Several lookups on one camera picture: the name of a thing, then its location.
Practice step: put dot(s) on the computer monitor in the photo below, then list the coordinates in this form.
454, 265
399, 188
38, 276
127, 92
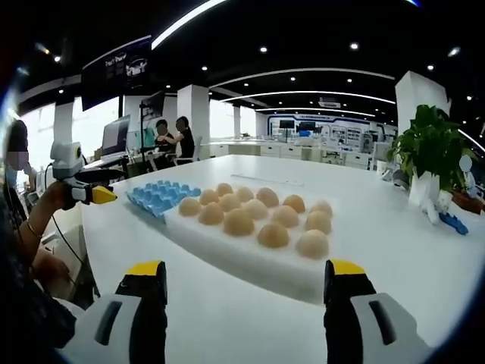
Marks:
115, 136

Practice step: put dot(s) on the green potted plant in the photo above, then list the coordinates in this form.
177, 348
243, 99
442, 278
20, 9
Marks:
432, 144

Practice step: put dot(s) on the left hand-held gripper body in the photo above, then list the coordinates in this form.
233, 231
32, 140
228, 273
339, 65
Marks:
65, 159

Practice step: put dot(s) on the person's left hand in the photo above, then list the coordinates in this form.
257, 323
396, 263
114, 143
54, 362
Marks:
57, 195

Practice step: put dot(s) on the dark hanging display screen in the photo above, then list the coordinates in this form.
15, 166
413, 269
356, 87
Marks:
113, 76

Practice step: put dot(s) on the group of brown eggs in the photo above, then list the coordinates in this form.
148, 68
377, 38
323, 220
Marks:
238, 221

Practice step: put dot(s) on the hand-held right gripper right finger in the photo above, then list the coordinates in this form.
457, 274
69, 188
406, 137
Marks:
341, 303

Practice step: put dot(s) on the white foam pad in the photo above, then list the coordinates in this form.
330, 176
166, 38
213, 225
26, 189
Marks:
246, 265

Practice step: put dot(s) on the blue egg tray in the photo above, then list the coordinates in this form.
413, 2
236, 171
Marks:
151, 197

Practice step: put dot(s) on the person's dark clothing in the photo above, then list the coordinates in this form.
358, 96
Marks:
26, 311

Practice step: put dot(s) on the white office chair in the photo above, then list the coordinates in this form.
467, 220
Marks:
197, 149

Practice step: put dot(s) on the blue plastic toy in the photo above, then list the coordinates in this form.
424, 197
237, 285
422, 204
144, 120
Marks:
454, 223

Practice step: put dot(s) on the white table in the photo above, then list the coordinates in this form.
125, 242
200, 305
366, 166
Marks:
379, 258

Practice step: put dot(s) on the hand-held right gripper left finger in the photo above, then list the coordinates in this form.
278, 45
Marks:
148, 303

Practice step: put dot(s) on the brown plant pot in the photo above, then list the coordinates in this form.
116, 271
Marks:
468, 203

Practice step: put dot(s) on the white plant pot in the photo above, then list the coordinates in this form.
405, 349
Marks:
426, 191

